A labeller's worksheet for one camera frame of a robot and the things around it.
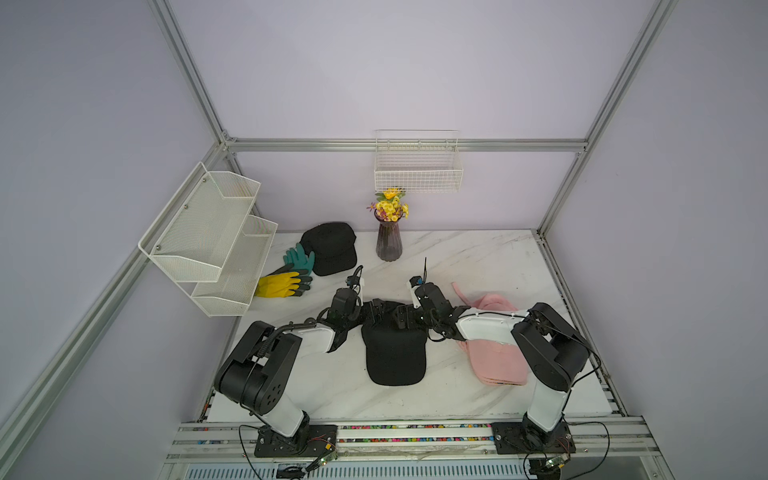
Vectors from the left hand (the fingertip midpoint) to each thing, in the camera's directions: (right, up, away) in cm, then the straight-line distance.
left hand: (376, 307), depth 94 cm
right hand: (+10, -2, +1) cm, 10 cm away
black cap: (-18, +21, +17) cm, 32 cm away
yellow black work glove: (-33, +7, +8) cm, 34 cm away
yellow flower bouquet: (+4, +33, -1) cm, 33 cm away
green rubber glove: (-31, +16, +16) cm, 38 cm away
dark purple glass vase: (+4, +20, +13) cm, 24 cm away
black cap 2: (+6, -8, -8) cm, 13 cm away
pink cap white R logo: (+33, -13, -12) cm, 38 cm away
